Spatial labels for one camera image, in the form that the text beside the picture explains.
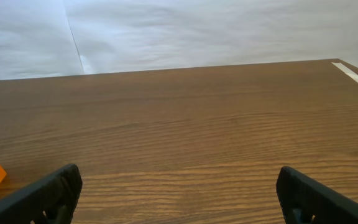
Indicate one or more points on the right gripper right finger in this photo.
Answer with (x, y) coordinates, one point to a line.
(309, 196)

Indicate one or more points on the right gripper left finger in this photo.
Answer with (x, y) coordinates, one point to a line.
(53, 193)

